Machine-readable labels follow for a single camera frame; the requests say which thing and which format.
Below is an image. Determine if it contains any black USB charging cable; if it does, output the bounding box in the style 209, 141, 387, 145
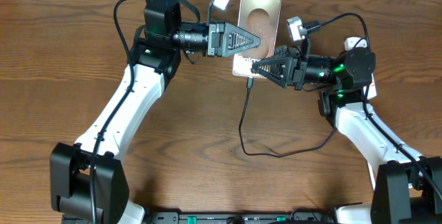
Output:
238, 37, 369, 158

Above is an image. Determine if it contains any gold Galaxy smartphone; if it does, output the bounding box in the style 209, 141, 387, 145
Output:
233, 0, 282, 78

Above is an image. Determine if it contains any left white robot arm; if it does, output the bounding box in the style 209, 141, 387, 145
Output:
50, 0, 260, 223

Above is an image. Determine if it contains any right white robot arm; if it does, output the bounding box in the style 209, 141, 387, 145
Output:
251, 46, 441, 223

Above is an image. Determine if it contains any white power strip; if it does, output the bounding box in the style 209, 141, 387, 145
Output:
343, 37, 377, 100

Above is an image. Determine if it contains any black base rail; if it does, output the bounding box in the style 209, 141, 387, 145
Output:
138, 212, 338, 224

